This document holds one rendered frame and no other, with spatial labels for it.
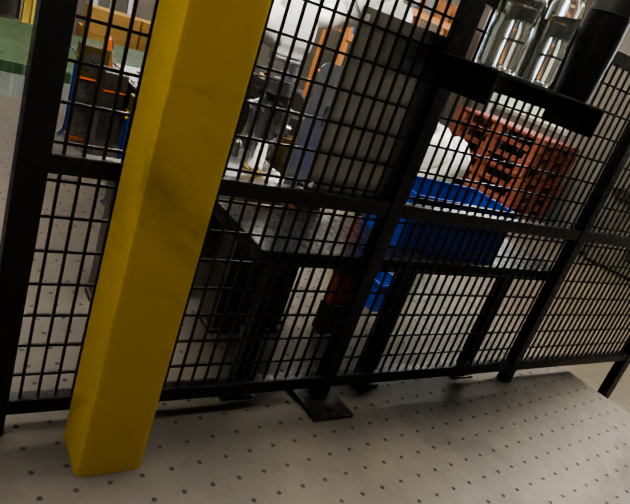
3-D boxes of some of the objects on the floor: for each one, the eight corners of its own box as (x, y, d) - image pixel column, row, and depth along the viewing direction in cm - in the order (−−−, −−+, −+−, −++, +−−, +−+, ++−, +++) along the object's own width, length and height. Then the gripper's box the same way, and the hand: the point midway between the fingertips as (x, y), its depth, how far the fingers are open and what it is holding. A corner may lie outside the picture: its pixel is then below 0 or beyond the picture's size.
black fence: (-90, 687, 118) (29, -230, 64) (521, 503, 233) (747, 119, 179) (-90, 765, 107) (51, -249, 54) (549, 532, 222) (798, 134, 169)
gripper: (297, 81, 157) (271, 166, 166) (249, 68, 149) (224, 158, 157) (311, 89, 152) (283, 176, 160) (262, 75, 143) (235, 168, 152)
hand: (257, 155), depth 157 cm, fingers closed, pressing on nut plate
